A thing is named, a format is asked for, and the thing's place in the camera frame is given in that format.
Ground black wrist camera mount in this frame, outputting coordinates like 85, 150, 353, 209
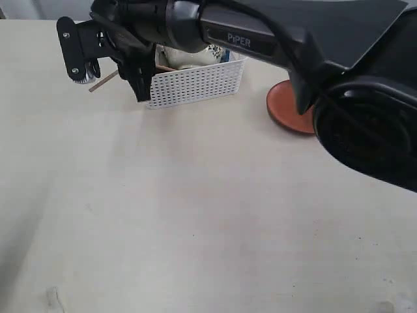
56, 16, 113, 84

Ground brown wooden plate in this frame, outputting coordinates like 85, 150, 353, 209
266, 80, 315, 136

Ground white perforated plastic basket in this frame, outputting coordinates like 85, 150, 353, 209
146, 47, 246, 109

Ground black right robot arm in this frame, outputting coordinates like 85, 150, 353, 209
90, 1, 416, 191

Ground blue chips snack bag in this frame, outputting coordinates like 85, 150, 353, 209
220, 49, 230, 63

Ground brown wooden chopstick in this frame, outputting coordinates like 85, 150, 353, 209
156, 65, 176, 72
89, 70, 119, 93

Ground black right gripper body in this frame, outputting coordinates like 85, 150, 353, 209
90, 0, 168, 64

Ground grey speckled ceramic bowl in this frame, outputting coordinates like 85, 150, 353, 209
157, 44, 225, 70

